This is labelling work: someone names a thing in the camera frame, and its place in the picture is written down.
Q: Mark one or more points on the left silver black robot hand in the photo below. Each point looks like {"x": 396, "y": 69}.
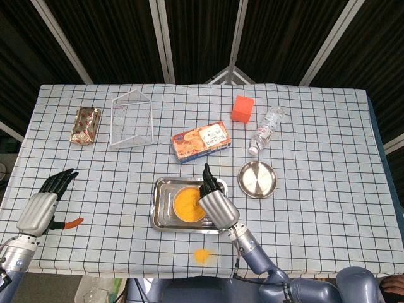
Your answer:
{"x": 36, "y": 213}

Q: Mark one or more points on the white screen foot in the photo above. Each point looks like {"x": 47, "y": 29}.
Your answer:
{"x": 230, "y": 75}

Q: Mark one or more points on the clear plastic water bottle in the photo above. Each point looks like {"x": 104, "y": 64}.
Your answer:
{"x": 265, "y": 132}

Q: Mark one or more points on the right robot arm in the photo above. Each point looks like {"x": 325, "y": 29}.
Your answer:
{"x": 259, "y": 259}

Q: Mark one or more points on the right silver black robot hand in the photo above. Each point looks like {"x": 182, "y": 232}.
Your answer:
{"x": 219, "y": 208}

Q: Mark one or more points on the small yellow powder heap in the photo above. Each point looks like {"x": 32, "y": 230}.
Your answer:
{"x": 202, "y": 255}

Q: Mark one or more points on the round steel plate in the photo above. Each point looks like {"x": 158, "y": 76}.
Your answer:
{"x": 257, "y": 180}

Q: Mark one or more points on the orange cube block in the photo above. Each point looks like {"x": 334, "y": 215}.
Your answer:
{"x": 241, "y": 110}

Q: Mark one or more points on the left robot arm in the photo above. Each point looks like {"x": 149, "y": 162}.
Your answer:
{"x": 15, "y": 259}

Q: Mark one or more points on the orange blue biscuit box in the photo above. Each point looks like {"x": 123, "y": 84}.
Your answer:
{"x": 195, "y": 142}

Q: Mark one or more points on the black folding screen white frame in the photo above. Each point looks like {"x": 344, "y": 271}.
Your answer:
{"x": 202, "y": 31}

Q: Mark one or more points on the white grid-patterned tablecloth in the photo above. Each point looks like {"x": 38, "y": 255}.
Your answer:
{"x": 315, "y": 142}

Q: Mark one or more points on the rectangular steel tray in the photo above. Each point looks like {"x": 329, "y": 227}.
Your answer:
{"x": 164, "y": 195}

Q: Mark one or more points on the gold red snack packet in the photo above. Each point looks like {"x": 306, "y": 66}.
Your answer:
{"x": 85, "y": 126}

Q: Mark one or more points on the clear plastic bag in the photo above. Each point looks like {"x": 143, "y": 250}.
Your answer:
{"x": 94, "y": 290}

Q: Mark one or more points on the blue grey robot torso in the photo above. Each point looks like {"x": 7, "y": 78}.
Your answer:
{"x": 195, "y": 292}

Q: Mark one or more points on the beige bowl of yellow powder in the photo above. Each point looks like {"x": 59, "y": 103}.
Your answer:
{"x": 184, "y": 205}

